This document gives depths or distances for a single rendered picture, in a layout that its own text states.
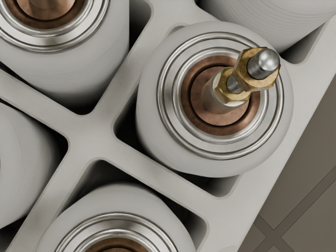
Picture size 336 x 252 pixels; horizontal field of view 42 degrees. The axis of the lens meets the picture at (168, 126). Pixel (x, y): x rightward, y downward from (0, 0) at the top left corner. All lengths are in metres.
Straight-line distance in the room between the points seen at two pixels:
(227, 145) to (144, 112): 0.05
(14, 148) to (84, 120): 0.08
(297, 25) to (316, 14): 0.02
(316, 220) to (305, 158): 0.07
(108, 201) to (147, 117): 0.05
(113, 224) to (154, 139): 0.05
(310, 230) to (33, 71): 0.38
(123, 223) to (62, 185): 0.09
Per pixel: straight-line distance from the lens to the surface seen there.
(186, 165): 0.26
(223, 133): 0.26
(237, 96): 0.22
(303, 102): 0.35
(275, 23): 0.32
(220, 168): 0.26
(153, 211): 0.26
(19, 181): 0.27
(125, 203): 0.25
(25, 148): 0.28
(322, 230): 0.56
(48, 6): 0.27
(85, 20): 0.26
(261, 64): 0.17
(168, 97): 0.25
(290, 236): 0.54
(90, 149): 0.32
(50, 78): 0.28
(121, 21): 0.27
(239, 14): 0.33
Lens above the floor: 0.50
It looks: 83 degrees down
